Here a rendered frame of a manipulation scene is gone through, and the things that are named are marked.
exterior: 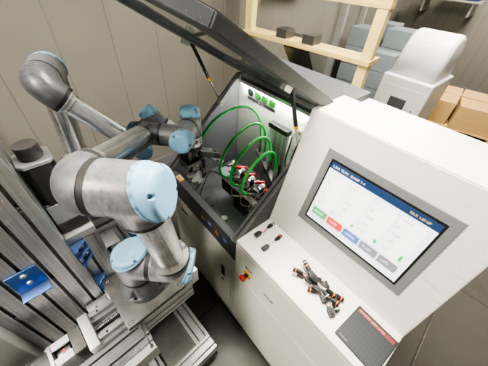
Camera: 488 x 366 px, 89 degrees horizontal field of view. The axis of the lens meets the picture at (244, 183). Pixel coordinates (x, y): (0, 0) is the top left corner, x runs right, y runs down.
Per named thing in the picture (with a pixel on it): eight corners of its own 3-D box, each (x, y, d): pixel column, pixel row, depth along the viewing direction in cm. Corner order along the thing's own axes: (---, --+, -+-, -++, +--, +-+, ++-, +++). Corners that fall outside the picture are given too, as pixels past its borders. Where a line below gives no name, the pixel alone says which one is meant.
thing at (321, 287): (287, 275, 105) (289, 269, 101) (303, 261, 110) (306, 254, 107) (332, 320, 93) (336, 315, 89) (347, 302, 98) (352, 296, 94)
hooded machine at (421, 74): (375, 123, 422) (422, 22, 323) (415, 139, 389) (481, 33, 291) (354, 139, 379) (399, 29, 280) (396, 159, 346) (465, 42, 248)
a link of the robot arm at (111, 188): (160, 251, 91) (94, 142, 47) (200, 255, 91) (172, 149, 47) (149, 286, 83) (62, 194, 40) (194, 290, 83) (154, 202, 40)
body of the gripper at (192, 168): (180, 168, 105) (176, 144, 97) (197, 160, 109) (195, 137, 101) (189, 177, 101) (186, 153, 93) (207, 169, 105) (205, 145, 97)
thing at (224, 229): (173, 190, 165) (169, 172, 154) (179, 188, 167) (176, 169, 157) (229, 255, 132) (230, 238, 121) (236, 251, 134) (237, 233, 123)
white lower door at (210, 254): (182, 247, 212) (171, 190, 166) (185, 245, 213) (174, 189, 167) (229, 309, 177) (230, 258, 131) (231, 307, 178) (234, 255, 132)
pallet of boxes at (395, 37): (358, 85, 555) (382, 19, 471) (396, 97, 512) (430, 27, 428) (328, 99, 487) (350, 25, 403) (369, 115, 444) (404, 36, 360)
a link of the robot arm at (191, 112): (174, 112, 84) (181, 102, 90) (179, 140, 91) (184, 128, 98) (197, 114, 84) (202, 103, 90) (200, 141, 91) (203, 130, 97)
